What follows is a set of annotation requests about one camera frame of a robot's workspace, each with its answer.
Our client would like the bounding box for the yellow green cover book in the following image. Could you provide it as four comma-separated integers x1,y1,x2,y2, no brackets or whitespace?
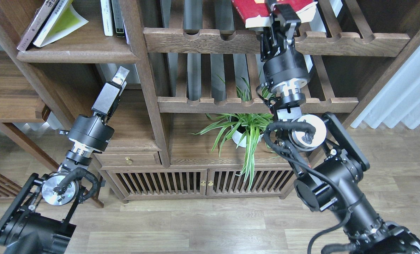
33,0,88,48

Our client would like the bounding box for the white upright book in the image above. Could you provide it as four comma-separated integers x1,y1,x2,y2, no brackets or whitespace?
100,0,113,36

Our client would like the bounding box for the dark wooden bookshelf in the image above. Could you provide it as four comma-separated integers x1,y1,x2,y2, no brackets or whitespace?
0,0,420,203

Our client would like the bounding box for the white plant pot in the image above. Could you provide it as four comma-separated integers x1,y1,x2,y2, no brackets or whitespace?
232,126,263,150

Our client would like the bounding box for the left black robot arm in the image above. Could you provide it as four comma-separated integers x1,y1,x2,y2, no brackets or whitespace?
0,67,129,254

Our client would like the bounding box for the red cover book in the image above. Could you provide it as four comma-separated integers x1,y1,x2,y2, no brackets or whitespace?
231,0,318,28

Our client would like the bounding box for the white curtain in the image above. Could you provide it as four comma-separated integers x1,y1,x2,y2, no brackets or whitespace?
350,46,420,129

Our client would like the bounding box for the dark maroon book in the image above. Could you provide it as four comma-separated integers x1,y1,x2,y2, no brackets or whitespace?
17,0,58,52

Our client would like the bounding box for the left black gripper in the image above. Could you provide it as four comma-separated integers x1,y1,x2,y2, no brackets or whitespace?
67,66,130,153

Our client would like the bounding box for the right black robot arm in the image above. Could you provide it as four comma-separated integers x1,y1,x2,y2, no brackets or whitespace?
260,0,420,254

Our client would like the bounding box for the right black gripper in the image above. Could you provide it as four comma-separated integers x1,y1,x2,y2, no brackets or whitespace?
260,0,310,96

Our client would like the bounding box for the brass drawer knob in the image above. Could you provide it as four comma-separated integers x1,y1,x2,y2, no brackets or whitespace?
125,157,133,165

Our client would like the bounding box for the green spider plant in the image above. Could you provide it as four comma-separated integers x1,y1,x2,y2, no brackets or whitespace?
192,71,277,191

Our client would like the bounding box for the dark upright book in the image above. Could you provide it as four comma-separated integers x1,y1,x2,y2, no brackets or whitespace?
111,0,126,37

